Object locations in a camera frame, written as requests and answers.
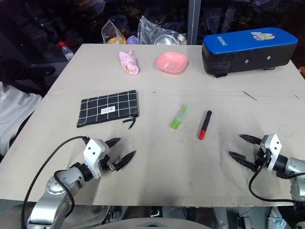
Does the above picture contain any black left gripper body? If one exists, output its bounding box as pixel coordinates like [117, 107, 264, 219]
[99, 140, 120, 173]

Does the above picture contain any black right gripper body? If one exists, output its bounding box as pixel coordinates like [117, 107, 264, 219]
[253, 145, 271, 171]

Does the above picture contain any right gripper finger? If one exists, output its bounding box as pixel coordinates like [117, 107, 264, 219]
[238, 134, 263, 145]
[228, 151, 256, 171]

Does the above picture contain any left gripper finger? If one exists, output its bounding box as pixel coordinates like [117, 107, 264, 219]
[115, 150, 137, 171]
[105, 137, 122, 148]

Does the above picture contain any dark pencil pouch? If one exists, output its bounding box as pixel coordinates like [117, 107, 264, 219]
[76, 89, 140, 130]

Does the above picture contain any red and black marker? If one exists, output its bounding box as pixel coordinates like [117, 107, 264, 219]
[198, 110, 214, 140]

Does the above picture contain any green highlighter pen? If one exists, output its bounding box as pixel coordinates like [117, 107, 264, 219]
[170, 105, 191, 131]

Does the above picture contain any blue-topped black box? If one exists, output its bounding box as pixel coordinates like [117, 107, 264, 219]
[202, 30, 300, 78]

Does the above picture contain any pink plastic bowl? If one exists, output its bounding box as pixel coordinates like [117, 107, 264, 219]
[155, 52, 189, 74]

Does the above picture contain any clear bottle with red cap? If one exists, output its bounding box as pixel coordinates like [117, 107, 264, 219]
[58, 42, 75, 62]

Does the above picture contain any white cloth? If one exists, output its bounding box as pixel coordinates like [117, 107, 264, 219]
[0, 81, 43, 156]

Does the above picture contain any black office chair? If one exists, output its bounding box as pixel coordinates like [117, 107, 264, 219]
[14, 63, 57, 91]

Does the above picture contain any small purple object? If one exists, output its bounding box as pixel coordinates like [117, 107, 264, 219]
[126, 35, 140, 45]

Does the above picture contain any plastic bag with orange contents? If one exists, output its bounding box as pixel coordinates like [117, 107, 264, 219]
[101, 19, 131, 45]

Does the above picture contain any shiny metal bowl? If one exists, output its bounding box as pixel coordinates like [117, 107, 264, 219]
[153, 35, 180, 46]

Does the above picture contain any crumpled clear plastic bag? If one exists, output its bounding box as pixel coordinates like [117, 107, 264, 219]
[138, 15, 187, 46]

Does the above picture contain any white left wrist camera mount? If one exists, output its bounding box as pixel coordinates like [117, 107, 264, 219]
[83, 138, 111, 179]

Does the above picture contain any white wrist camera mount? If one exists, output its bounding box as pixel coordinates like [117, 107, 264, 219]
[83, 138, 111, 179]
[259, 134, 283, 172]

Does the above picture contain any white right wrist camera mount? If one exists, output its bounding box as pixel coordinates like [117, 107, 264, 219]
[259, 134, 283, 172]

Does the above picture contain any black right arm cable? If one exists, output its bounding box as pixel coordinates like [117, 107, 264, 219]
[248, 152, 305, 203]

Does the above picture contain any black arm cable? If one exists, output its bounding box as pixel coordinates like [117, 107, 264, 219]
[20, 135, 90, 229]
[248, 152, 305, 203]

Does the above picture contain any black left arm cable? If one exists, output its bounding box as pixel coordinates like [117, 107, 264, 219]
[20, 135, 90, 229]

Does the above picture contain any white vertical post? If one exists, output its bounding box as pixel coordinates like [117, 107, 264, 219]
[188, 0, 202, 46]

